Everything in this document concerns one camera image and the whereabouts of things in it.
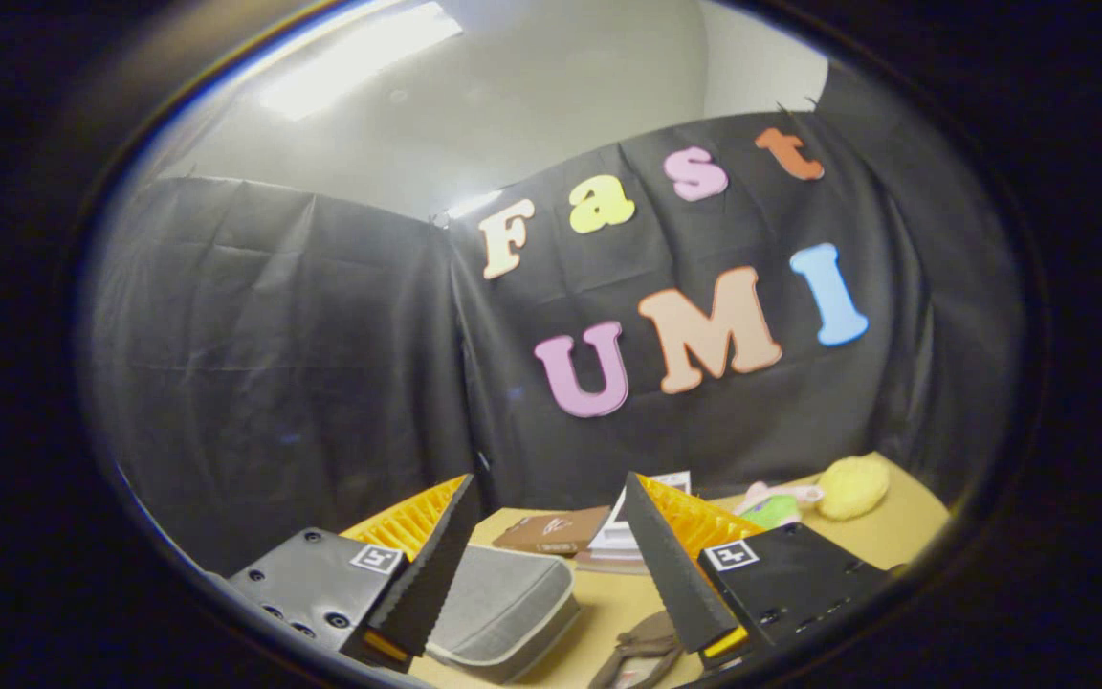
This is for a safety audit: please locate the grey fabric storage box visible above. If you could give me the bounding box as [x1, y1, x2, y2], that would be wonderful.
[425, 544, 583, 685]

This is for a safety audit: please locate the green plush toy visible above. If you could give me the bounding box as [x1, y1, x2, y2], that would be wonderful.
[735, 480, 826, 531]

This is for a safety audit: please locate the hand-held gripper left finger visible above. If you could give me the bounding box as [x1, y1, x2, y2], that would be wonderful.
[224, 474, 483, 673]

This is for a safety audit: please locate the brown fuzzy shoe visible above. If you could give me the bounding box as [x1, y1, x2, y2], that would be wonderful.
[587, 611, 688, 689]

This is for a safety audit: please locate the yellow round cushion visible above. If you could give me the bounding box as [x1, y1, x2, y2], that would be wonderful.
[816, 456, 892, 522]

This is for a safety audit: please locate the brown book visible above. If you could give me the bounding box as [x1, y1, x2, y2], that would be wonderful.
[493, 506, 612, 557]

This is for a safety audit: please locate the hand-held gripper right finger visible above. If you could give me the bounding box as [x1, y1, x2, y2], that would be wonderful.
[623, 471, 896, 671]

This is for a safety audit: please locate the plain white book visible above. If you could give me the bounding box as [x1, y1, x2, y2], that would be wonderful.
[576, 551, 652, 577]
[587, 531, 646, 561]

